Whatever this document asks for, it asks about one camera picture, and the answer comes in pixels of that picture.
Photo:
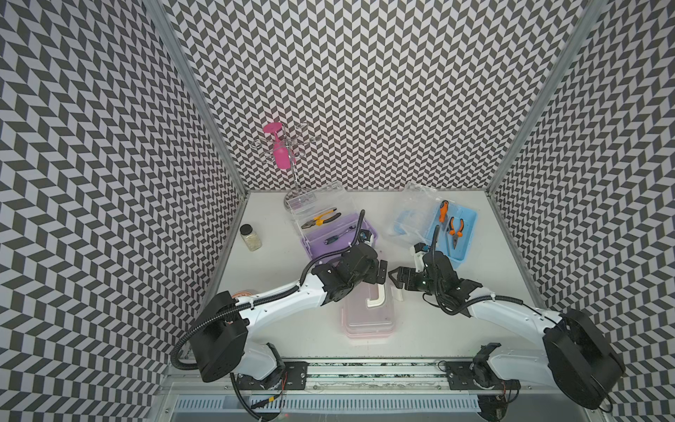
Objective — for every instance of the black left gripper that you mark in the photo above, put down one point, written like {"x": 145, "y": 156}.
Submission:
{"x": 373, "y": 276}

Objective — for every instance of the blue toolbox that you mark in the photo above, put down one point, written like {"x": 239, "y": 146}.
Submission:
{"x": 414, "y": 217}

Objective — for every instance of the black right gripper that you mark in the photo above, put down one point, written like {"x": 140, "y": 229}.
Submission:
{"x": 403, "y": 272}

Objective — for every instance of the orange handled screwdriver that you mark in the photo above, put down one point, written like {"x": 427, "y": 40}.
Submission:
{"x": 443, "y": 214}

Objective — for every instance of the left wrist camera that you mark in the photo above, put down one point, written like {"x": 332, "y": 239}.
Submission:
{"x": 366, "y": 237}

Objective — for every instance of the glass jar black lid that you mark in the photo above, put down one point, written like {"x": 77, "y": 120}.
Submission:
{"x": 250, "y": 237}

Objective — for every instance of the orange handled pliers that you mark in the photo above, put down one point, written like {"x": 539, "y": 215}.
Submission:
{"x": 455, "y": 230}

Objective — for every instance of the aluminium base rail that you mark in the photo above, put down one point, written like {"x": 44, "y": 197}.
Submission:
{"x": 365, "y": 389}

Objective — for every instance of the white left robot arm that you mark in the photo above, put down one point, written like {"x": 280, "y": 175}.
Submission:
{"x": 218, "y": 344}

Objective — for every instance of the pink glass on rack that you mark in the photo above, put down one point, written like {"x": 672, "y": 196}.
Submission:
{"x": 280, "y": 151}

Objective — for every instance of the orange patterned plate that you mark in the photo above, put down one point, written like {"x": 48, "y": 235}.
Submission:
{"x": 245, "y": 293}

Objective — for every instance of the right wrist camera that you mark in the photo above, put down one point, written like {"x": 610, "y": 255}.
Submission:
{"x": 418, "y": 252}

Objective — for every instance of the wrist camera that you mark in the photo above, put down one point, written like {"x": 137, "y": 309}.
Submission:
{"x": 366, "y": 237}
{"x": 418, "y": 252}

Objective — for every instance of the pink toolbox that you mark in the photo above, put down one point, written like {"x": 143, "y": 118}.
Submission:
{"x": 368, "y": 312}

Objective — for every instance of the purple toolbox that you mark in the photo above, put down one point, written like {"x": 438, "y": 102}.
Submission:
{"x": 315, "y": 202}

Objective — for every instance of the yellow black pliers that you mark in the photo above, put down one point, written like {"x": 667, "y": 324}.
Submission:
{"x": 326, "y": 217}

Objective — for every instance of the silver ratchet wrench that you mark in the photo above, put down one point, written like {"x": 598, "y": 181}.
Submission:
{"x": 335, "y": 238}

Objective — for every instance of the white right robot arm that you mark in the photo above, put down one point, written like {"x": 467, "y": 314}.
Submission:
{"x": 568, "y": 351}

